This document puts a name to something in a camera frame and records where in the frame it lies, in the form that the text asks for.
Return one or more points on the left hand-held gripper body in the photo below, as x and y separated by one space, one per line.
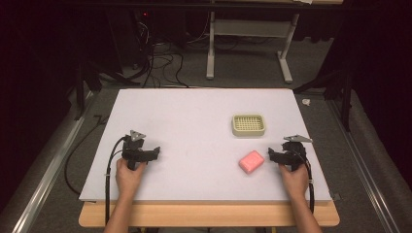
133 152

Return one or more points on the black stand leg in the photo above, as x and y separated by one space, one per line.
82 87
343 90

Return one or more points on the pink soap bar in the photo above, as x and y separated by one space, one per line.
251 161

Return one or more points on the person's left hand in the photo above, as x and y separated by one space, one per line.
128 179

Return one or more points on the beige soap dish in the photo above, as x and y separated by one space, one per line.
248 125

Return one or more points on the aluminium rail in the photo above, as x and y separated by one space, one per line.
48 171
362 161

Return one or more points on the small white scrap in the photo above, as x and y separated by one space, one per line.
306 102

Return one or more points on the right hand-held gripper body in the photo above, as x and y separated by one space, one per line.
293 152

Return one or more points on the white metal desk frame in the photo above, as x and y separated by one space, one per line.
252 27

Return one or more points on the person's right hand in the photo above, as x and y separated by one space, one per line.
294 181

